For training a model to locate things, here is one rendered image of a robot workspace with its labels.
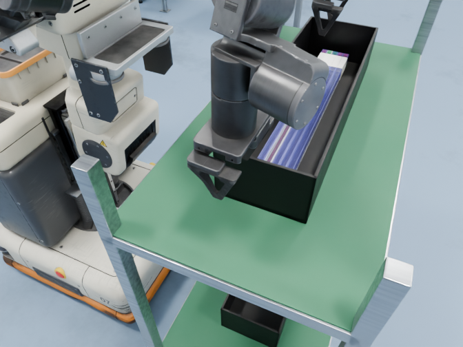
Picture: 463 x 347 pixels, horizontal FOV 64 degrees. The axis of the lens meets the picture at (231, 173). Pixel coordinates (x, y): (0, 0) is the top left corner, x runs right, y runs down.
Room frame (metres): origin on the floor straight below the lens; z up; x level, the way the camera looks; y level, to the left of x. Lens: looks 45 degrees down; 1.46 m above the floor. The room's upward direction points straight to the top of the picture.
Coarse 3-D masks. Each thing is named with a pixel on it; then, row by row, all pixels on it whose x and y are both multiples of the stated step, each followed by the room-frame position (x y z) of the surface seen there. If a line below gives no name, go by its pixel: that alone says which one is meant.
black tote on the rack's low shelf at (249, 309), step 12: (228, 300) 0.50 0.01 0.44; (240, 300) 0.54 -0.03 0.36; (228, 312) 0.46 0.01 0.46; (240, 312) 0.50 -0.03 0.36; (252, 312) 0.50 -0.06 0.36; (264, 312) 0.50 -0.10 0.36; (228, 324) 0.46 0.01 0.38; (240, 324) 0.44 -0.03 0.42; (252, 324) 0.43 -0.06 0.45; (264, 324) 0.46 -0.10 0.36; (276, 324) 0.46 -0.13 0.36; (252, 336) 0.42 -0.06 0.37; (264, 336) 0.41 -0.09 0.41; (276, 336) 0.40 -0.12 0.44
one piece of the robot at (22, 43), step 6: (24, 30) 0.71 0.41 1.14; (12, 36) 0.69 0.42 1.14; (18, 36) 0.69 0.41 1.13; (24, 36) 0.70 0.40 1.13; (30, 36) 0.71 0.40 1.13; (0, 42) 0.69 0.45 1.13; (6, 42) 0.68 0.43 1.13; (12, 42) 0.68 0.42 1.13; (18, 42) 0.68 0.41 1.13; (24, 42) 0.69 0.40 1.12; (30, 42) 0.70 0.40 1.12; (36, 42) 0.71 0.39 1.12; (6, 48) 0.69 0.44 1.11; (12, 48) 0.68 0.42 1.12; (18, 48) 0.68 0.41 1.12; (24, 48) 0.68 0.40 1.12; (30, 48) 0.70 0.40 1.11; (18, 54) 0.68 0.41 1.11
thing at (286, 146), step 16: (336, 64) 0.84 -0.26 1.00; (336, 80) 0.77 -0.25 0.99; (320, 112) 0.64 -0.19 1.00; (288, 128) 0.59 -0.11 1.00; (304, 128) 0.59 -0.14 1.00; (272, 144) 0.54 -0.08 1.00; (288, 144) 0.54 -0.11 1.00; (304, 144) 0.54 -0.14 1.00; (272, 160) 0.49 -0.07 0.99; (288, 160) 0.49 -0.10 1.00
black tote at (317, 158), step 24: (312, 24) 0.97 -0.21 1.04; (336, 24) 0.94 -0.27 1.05; (312, 48) 0.96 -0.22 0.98; (336, 48) 0.94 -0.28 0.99; (360, 48) 0.91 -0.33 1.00; (360, 72) 0.70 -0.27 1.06; (336, 96) 0.75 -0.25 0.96; (336, 120) 0.66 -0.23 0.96; (264, 144) 0.58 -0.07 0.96; (312, 144) 0.58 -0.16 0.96; (336, 144) 0.57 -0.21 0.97; (240, 168) 0.43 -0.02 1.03; (264, 168) 0.42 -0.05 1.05; (288, 168) 0.41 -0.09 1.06; (312, 168) 0.51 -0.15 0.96; (240, 192) 0.43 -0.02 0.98; (264, 192) 0.42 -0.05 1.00; (288, 192) 0.40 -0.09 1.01; (312, 192) 0.38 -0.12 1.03; (288, 216) 0.40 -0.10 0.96
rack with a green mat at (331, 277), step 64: (384, 64) 0.93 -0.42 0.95; (192, 128) 0.65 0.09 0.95; (384, 128) 0.65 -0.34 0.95; (192, 192) 0.46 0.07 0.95; (320, 192) 0.46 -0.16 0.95; (384, 192) 0.46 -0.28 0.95; (128, 256) 0.38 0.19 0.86; (192, 256) 0.32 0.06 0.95; (256, 256) 0.32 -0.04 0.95; (320, 256) 0.32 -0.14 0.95; (384, 256) 0.32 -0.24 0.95; (192, 320) 0.48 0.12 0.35; (320, 320) 0.22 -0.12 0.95; (384, 320) 0.19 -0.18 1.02
